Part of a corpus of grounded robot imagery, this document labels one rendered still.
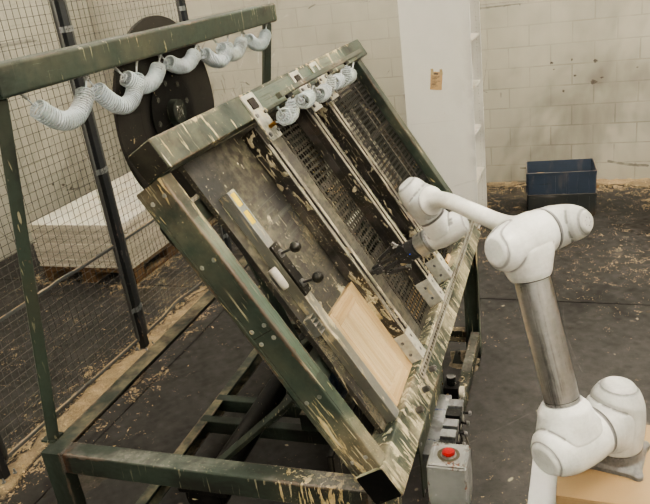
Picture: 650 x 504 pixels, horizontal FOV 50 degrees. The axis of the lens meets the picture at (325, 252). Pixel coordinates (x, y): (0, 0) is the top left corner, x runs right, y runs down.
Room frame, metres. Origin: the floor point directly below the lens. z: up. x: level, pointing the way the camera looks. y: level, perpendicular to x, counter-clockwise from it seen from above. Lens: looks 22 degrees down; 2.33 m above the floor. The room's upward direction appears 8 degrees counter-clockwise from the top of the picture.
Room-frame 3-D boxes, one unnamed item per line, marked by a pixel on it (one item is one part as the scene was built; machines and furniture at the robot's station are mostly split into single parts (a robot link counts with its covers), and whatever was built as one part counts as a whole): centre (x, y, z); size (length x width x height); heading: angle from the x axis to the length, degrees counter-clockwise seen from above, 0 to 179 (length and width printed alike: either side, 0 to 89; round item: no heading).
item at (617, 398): (1.72, -0.80, 1.00); 0.18 x 0.16 x 0.22; 119
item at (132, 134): (3.05, 0.56, 1.85); 0.80 x 0.06 x 0.80; 159
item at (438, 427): (2.15, -0.38, 0.69); 0.50 x 0.14 x 0.24; 159
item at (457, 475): (1.72, -0.29, 0.84); 0.12 x 0.12 x 0.18; 69
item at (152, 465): (2.99, 0.14, 0.41); 2.20 x 1.38 x 0.83; 159
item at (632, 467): (1.75, -0.82, 0.86); 0.22 x 0.18 x 0.06; 147
